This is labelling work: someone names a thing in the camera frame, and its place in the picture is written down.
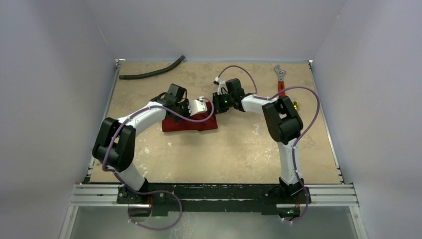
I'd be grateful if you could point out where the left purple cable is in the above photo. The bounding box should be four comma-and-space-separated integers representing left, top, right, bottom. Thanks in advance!
101, 97, 215, 231

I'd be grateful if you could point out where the black foam tube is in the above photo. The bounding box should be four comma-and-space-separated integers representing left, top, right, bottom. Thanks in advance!
118, 55, 185, 80

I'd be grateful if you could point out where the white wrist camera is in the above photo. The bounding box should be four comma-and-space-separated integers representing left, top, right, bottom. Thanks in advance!
213, 77, 228, 95
188, 97, 208, 116

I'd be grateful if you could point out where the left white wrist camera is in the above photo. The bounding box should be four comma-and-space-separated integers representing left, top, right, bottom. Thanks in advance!
188, 97, 208, 116

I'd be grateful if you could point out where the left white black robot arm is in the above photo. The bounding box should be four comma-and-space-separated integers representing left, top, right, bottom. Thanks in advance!
92, 84, 207, 204

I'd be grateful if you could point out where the purple cable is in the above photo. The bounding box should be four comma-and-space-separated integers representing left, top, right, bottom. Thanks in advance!
101, 97, 215, 231
215, 65, 321, 225

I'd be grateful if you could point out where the dark red cloth napkin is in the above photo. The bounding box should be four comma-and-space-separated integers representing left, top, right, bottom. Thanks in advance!
161, 113, 218, 132

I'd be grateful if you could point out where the adjustable wrench red handle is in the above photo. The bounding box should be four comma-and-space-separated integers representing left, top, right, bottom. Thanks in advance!
274, 65, 286, 92

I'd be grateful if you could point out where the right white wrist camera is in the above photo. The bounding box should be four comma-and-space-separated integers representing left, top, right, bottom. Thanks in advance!
213, 77, 228, 95

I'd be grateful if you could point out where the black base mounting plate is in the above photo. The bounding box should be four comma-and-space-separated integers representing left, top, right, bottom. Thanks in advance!
116, 183, 311, 218

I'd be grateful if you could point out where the aluminium rail frame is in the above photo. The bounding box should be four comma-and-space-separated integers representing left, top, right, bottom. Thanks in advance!
63, 62, 367, 239

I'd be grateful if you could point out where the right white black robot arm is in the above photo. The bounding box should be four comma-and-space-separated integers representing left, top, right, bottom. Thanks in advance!
212, 77, 304, 203

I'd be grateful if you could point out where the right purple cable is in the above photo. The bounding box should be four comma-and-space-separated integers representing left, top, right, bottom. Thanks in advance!
215, 65, 321, 225

